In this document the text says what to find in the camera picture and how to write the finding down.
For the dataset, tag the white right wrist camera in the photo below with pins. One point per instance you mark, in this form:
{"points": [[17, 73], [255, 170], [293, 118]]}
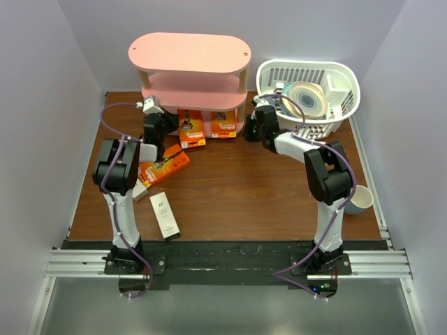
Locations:
{"points": [[264, 102]]}

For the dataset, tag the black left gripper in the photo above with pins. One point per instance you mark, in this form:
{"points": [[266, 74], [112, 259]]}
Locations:
{"points": [[173, 118]]}

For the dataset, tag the aluminium frame rail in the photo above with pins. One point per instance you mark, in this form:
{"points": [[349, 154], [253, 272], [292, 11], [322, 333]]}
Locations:
{"points": [[231, 191]]}

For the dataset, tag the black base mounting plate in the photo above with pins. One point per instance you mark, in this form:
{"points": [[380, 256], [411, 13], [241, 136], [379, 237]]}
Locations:
{"points": [[252, 263]]}

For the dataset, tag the orange Gillette razor box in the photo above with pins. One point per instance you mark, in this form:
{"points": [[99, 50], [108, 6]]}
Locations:
{"points": [[173, 160], [223, 124], [191, 129]]}

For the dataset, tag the white Harry's razor box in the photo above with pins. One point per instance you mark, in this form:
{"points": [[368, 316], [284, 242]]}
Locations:
{"points": [[140, 190]]}

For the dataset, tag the white plastic basket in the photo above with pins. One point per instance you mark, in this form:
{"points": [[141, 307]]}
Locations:
{"points": [[338, 82]]}

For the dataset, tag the beige blue cup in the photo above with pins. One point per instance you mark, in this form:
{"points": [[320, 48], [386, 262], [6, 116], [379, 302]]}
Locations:
{"points": [[362, 200]]}

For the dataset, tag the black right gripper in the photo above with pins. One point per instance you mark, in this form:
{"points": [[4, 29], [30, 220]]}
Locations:
{"points": [[247, 135]]}

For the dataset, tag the grey white razor box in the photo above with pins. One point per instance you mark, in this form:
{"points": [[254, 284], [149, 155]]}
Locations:
{"points": [[164, 216]]}

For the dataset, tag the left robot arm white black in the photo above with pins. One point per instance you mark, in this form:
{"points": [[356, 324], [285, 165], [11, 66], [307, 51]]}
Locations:
{"points": [[116, 174]]}

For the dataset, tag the pink three-tier wooden shelf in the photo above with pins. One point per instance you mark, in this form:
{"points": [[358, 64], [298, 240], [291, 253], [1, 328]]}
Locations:
{"points": [[194, 71]]}

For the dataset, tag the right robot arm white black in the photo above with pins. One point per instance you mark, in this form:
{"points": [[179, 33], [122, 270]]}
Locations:
{"points": [[330, 178]]}

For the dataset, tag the stack of ceramic plates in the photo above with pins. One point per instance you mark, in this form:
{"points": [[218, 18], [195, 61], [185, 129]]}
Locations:
{"points": [[309, 97]]}

